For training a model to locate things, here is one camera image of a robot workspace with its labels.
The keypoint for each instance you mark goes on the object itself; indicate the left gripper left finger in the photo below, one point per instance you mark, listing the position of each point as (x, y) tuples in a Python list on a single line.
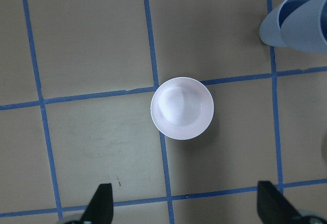
[(100, 208)]

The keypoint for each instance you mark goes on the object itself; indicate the blue cup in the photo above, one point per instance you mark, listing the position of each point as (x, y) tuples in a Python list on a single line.
[(270, 28), (305, 28)]

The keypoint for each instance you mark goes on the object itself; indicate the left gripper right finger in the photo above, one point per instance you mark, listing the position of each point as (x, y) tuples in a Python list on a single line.
[(273, 207)]

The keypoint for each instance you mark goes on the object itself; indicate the pink bowl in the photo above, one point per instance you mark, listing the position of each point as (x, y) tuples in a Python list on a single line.
[(182, 108)]

